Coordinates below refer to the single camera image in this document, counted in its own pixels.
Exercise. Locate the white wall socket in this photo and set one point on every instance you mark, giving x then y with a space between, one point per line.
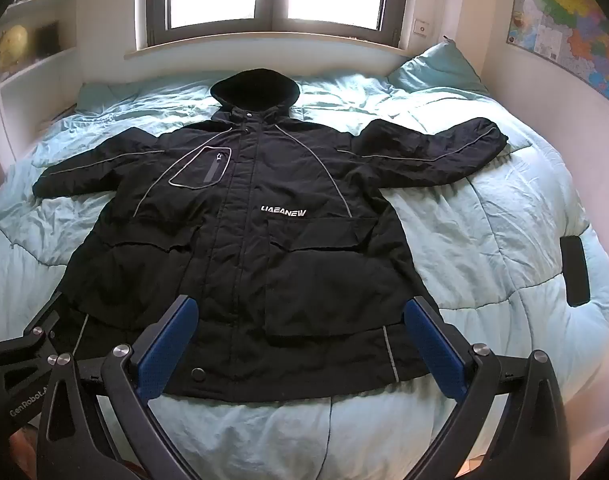
422 26

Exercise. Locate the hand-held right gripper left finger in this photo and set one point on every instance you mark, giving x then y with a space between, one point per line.
168 342

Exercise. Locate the dark framed window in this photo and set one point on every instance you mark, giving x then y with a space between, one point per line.
272 0

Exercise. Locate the colourful wall map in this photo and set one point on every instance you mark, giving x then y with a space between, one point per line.
564 15

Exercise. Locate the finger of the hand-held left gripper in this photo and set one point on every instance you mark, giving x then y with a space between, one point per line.
34 332

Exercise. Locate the black hooded jacket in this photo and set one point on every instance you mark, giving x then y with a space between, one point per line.
264 260

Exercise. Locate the light blue duvet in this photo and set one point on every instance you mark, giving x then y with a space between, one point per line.
484 260

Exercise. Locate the black rectangular case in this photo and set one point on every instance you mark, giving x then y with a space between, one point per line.
574 270

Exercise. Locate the yellow globe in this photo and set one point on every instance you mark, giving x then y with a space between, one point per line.
13 46

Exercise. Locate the white bookshelf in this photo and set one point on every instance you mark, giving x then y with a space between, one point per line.
29 80

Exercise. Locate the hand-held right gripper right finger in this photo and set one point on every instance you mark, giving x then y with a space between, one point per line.
429 342

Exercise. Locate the light blue pillow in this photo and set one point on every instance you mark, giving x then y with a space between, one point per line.
442 67

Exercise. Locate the beige window sill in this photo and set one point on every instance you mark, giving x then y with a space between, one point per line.
264 49

